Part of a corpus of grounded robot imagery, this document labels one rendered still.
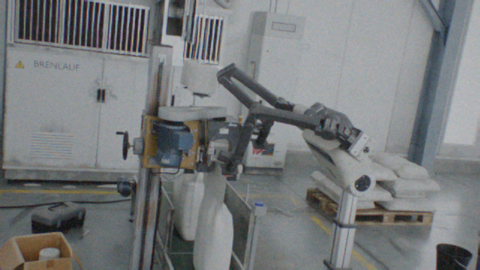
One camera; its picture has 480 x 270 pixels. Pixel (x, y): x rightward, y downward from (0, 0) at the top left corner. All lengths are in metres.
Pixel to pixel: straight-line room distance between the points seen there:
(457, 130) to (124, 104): 5.70
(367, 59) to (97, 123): 4.27
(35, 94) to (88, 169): 0.97
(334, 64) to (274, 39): 1.40
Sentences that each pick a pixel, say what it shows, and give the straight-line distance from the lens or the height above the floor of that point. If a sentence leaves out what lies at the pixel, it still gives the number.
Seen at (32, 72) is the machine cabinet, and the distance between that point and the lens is 5.86.
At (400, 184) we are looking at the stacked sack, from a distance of 6.12.
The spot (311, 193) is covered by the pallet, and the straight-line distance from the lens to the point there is 6.40.
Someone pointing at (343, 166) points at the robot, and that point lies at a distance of 2.72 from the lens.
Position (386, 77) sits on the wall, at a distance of 8.55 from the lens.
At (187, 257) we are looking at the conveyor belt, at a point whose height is 0.38.
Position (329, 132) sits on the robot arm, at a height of 1.51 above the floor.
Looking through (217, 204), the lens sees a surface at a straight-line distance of 3.24.
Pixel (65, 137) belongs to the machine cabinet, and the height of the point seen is 0.54.
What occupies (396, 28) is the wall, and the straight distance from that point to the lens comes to 8.54.
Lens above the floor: 1.92
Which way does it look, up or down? 11 degrees down
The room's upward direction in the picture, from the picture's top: 7 degrees clockwise
